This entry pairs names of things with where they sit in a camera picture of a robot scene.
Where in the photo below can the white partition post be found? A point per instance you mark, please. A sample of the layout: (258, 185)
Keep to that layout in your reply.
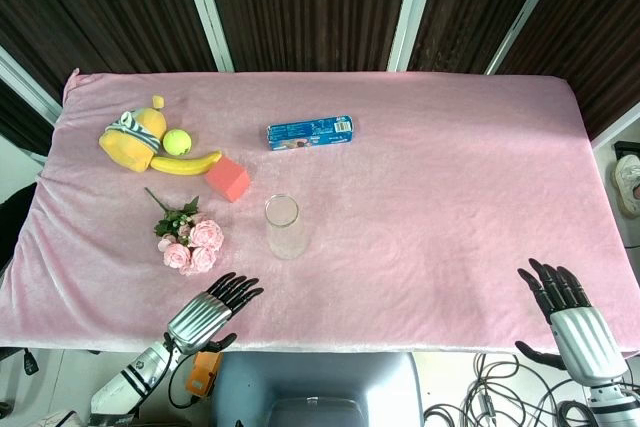
(27, 84)
(530, 7)
(205, 7)
(415, 7)

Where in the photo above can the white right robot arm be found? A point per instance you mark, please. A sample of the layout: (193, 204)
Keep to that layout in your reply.
(612, 404)

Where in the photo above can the orange-red foam cube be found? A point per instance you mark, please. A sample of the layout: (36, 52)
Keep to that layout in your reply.
(227, 179)

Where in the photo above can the yellow-green tennis ball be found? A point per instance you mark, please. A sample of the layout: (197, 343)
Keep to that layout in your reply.
(177, 142)

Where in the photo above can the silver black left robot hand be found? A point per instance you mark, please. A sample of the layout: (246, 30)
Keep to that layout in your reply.
(200, 319)

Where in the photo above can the pink velvet tablecloth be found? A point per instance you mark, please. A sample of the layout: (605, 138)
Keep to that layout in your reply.
(425, 207)

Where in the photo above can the clear glass cup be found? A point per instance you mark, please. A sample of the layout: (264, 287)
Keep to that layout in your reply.
(285, 234)

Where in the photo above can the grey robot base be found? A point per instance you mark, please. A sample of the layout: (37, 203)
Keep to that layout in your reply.
(310, 382)

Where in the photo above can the pink flower bouquet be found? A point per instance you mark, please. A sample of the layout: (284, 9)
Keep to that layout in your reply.
(197, 244)

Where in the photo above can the yellow plush toy striped band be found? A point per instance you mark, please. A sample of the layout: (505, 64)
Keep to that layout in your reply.
(125, 147)

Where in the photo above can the orange handheld device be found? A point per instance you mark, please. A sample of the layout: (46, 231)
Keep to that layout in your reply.
(202, 372)

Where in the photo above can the yellow banana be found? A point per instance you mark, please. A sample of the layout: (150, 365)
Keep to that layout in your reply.
(182, 165)

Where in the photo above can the white sneaker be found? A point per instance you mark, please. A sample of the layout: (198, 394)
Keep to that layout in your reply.
(627, 182)

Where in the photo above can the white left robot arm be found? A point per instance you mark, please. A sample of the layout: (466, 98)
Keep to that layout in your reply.
(132, 379)

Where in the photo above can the blue Oreo cookie box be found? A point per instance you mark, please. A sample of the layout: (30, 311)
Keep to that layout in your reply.
(310, 133)

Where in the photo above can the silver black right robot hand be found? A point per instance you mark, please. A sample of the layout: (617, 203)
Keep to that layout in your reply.
(582, 337)

